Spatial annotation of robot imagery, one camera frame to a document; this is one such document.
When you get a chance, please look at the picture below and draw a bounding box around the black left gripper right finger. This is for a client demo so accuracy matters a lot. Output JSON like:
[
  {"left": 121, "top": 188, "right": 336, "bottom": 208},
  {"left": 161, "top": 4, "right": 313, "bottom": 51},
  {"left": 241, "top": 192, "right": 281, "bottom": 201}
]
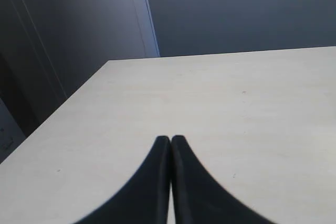
[{"left": 171, "top": 135, "right": 272, "bottom": 223}]

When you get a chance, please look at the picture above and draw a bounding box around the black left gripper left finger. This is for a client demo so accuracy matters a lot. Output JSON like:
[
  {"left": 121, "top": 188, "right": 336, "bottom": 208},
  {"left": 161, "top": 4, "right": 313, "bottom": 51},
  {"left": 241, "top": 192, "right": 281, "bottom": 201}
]
[{"left": 78, "top": 136, "right": 171, "bottom": 224}]

